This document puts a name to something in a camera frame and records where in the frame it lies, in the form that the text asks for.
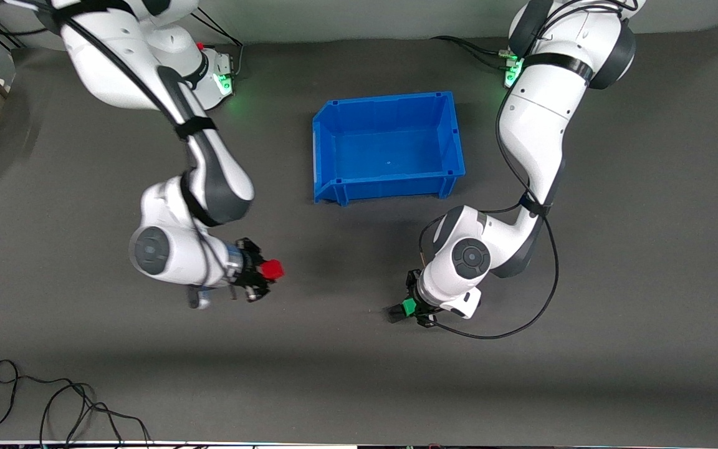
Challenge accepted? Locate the dark grey table cloth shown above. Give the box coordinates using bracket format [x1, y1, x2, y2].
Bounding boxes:
[0, 22, 718, 445]

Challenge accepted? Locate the blue plastic bin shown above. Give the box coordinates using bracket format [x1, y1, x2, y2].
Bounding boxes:
[312, 91, 466, 206]

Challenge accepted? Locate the thin black loose cable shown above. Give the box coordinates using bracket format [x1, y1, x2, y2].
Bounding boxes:
[0, 360, 95, 442]
[40, 382, 153, 449]

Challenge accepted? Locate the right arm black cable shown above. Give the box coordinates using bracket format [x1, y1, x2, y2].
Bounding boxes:
[0, 0, 238, 303]

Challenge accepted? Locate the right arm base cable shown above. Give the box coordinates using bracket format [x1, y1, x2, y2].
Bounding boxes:
[194, 9, 245, 79]

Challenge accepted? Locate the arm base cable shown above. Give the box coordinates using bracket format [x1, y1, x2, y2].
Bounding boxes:
[431, 36, 519, 70]
[194, 9, 245, 79]

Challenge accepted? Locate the left arm base cable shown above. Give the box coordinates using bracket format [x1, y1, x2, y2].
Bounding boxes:
[431, 36, 519, 70]

